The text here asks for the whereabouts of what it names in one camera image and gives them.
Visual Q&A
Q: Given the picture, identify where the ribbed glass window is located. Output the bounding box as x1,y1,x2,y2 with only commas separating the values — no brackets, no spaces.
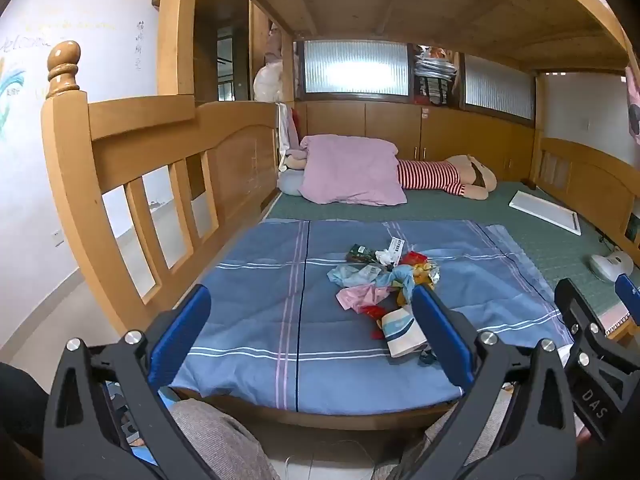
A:
464,55,535,120
302,40,411,95

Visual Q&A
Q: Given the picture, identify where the pink patterned cloth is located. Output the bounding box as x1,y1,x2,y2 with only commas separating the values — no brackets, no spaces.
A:
625,67,640,136

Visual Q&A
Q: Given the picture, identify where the hanging bag bundle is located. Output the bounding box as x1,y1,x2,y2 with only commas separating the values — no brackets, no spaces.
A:
411,45,460,107

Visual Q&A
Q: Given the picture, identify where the light blue face mask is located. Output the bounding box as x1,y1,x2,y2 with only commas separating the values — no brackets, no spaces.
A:
377,266,418,307
327,265,382,288

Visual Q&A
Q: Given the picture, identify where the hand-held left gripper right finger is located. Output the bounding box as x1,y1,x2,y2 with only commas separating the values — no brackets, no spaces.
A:
400,285,588,480

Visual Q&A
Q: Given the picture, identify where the wooden bunk bed frame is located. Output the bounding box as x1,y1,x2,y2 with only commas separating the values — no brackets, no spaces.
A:
40,0,640,431

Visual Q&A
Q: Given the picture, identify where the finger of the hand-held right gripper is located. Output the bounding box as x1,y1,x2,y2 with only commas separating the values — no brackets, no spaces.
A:
554,277,640,441
616,274,640,331

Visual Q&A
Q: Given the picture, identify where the blue plaid blanket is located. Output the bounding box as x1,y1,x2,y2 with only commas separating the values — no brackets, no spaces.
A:
167,219,576,415

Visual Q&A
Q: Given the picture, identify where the dark cloth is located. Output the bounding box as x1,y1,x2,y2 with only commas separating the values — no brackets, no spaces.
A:
0,362,51,456

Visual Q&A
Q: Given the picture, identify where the blue white paper carton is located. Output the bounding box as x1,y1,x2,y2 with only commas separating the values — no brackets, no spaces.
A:
381,306,429,358

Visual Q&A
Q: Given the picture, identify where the white massager device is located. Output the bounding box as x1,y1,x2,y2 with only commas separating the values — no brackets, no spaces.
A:
589,251,635,282

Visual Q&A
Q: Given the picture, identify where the pink pillow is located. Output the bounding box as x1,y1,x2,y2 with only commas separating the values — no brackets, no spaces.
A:
298,135,408,207

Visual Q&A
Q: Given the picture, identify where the wooden wall cabinet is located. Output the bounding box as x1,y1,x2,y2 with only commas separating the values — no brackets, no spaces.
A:
295,100,536,183

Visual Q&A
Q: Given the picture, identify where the striped plush doll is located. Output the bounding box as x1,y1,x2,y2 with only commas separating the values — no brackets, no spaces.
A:
395,154,497,201

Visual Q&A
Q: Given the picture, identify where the person's grey trouser leg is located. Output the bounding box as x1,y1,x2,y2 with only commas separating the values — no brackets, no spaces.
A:
170,395,511,480

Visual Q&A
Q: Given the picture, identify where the green woven bed mat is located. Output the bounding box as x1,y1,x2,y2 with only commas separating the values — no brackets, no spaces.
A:
260,180,640,321

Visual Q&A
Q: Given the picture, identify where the white hanging cloth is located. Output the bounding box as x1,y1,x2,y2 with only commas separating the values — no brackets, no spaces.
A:
277,102,301,156

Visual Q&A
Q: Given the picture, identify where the white flat board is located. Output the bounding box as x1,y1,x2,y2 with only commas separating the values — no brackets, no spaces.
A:
508,191,582,237

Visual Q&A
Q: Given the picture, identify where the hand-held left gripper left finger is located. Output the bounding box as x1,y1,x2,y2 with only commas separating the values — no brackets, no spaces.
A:
42,284,221,480

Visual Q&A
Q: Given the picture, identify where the gold foil wrapper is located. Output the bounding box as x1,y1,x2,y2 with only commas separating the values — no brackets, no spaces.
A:
412,261,441,289

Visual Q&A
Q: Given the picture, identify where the white hanging bag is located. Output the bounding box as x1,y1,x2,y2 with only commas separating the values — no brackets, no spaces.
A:
252,60,285,103

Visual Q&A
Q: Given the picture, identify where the pale blue cushion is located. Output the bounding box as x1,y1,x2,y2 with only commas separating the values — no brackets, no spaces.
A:
278,167,307,197

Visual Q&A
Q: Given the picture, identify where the black cable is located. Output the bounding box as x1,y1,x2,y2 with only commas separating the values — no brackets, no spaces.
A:
595,227,621,251

